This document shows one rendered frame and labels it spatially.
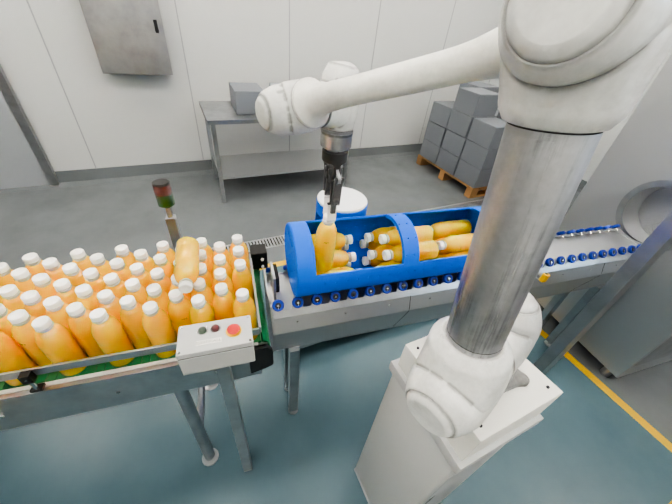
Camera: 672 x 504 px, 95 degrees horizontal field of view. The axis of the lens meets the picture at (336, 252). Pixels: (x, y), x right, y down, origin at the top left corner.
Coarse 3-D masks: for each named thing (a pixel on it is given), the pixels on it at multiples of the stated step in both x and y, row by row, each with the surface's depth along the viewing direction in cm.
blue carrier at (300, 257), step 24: (360, 216) 122; (384, 216) 130; (408, 216) 136; (432, 216) 142; (456, 216) 147; (288, 240) 116; (408, 240) 116; (288, 264) 124; (312, 264) 105; (360, 264) 138; (408, 264) 117; (432, 264) 121; (456, 264) 125; (312, 288) 110; (336, 288) 115
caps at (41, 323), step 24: (0, 264) 98; (48, 264) 100; (72, 264) 101; (120, 264) 103; (0, 288) 90; (0, 312) 85; (24, 312) 85; (72, 312) 87; (96, 312) 87; (144, 312) 90
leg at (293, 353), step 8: (288, 352) 144; (296, 352) 140; (288, 360) 148; (296, 360) 144; (288, 368) 153; (296, 368) 148; (288, 376) 158; (296, 376) 153; (288, 384) 163; (296, 384) 158; (288, 392) 168; (296, 392) 163; (288, 400) 174; (296, 400) 169; (288, 408) 179; (296, 408) 175
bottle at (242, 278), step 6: (234, 270) 110; (240, 270) 109; (246, 270) 111; (234, 276) 110; (240, 276) 109; (246, 276) 111; (234, 282) 111; (240, 282) 110; (246, 282) 111; (252, 282) 115; (234, 288) 113; (240, 288) 112; (246, 288) 113; (252, 288) 116; (252, 294) 118
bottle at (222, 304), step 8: (216, 296) 100; (224, 296) 100; (232, 296) 103; (216, 304) 100; (224, 304) 100; (232, 304) 102; (216, 312) 102; (224, 312) 102; (232, 312) 104; (216, 320) 106
